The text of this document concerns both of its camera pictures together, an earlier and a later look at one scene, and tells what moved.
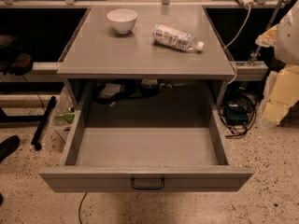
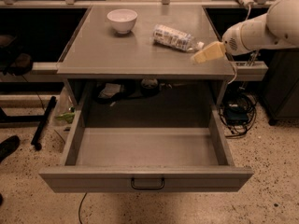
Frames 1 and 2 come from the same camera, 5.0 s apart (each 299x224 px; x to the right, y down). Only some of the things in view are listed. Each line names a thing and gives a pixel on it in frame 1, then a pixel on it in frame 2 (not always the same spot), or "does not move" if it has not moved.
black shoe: (7, 146) does not move
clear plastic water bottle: (176, 38) does not move
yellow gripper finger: (267, 38) → (232, 44)
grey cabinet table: (147, 43) does not move
